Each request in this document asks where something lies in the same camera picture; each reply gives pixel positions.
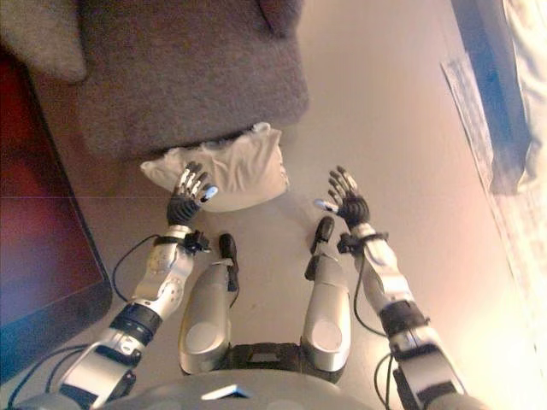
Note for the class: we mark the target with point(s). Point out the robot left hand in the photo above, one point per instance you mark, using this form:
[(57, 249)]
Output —
[(186, 205)]

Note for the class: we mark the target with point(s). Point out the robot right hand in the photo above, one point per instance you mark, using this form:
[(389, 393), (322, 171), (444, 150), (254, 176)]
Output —
[(352, 207)]

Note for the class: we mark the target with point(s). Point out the white fringed cushion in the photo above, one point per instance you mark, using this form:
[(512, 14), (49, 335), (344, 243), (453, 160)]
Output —
[(248, 175)]

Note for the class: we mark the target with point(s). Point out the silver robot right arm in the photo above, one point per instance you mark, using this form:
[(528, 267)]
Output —
[(393, 282)]

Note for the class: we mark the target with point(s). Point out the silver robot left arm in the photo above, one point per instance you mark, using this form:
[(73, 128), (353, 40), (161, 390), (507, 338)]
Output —
[(162, 277)]

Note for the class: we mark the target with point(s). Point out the silver robot right leg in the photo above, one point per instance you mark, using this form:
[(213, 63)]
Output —
[(327, 307)]

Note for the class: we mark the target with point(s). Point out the silver robot leg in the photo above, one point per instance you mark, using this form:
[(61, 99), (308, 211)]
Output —
[(205, 316), (327, 307)]

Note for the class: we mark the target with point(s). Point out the silver robot left leg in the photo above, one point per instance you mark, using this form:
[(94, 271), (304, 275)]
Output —
[(205, 316)]

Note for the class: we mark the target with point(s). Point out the grey fabric armchair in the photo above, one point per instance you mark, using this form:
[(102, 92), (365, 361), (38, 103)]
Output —
[(171, 77)]

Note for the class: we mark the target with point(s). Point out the grey patterned rug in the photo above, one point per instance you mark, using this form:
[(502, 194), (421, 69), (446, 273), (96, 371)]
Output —
[(474, 124)]

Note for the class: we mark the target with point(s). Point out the reddish brown wooden cabinet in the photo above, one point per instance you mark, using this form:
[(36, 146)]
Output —
[(38, 213)]

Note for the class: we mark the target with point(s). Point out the beige fringed bed throw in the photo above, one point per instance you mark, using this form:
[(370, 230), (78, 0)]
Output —
[(530, 128)]

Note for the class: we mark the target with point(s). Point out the grey robot torso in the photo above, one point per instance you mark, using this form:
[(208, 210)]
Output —
[(278, 390)]

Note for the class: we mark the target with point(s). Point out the bed with white bedding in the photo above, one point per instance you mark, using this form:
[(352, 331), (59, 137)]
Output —
[(525, 85)]

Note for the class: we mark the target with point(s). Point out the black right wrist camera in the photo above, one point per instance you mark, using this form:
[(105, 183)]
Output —
[(347, 242)]

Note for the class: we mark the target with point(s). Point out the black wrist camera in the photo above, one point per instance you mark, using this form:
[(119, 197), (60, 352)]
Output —
[(197, 242), (347, 242)]

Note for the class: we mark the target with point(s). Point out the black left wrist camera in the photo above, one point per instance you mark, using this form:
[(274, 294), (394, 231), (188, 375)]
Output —
[(197, 242)]

